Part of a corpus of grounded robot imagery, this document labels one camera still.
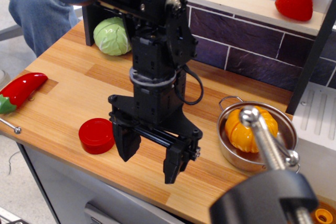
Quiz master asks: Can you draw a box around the small orange container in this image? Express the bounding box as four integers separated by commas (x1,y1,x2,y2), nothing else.
314,208,333,224

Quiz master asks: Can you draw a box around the black clamp with silver screw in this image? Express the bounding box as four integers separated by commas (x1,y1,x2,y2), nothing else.
209,105,318,223

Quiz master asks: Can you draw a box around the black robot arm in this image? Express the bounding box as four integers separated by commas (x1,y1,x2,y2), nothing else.
60,0,203,184

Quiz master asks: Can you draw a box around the red toy strawberry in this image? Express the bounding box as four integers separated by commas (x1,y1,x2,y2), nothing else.
275,0,313,22

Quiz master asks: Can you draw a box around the red round cap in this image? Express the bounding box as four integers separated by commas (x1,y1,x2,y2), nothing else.
78,118,115,155

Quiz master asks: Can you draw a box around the white toy sink drainboard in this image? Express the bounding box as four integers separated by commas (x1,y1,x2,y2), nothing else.
292,82,335,151

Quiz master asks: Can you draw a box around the orange toy pumpkin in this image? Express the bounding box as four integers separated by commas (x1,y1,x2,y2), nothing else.
225,106,278,153

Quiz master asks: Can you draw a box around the wooden shelf with black frame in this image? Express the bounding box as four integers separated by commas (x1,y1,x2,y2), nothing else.
81,0,336,116

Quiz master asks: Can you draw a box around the silver metal pot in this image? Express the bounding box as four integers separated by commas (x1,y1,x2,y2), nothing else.
217,96,298,173

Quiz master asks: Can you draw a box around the green toy cabbage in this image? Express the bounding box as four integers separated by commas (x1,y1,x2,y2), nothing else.
93,17,132,56

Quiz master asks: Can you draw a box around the grey cabinet drawer handle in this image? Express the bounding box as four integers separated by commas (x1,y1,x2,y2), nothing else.
84,203,111,223

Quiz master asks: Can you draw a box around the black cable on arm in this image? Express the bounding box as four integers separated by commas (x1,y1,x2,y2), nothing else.
174,64,205,105

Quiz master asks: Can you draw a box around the person leg in jeans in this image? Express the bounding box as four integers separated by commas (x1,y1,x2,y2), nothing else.
9,0,79,57

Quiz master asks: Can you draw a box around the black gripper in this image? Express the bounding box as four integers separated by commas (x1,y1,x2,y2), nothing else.
108,69,202,184

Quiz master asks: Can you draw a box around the red toy chili pepper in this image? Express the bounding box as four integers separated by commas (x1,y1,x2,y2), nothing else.
1,72,48,114

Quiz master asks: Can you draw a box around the silver metal rod with ball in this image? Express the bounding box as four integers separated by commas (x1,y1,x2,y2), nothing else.
0,118,22,134

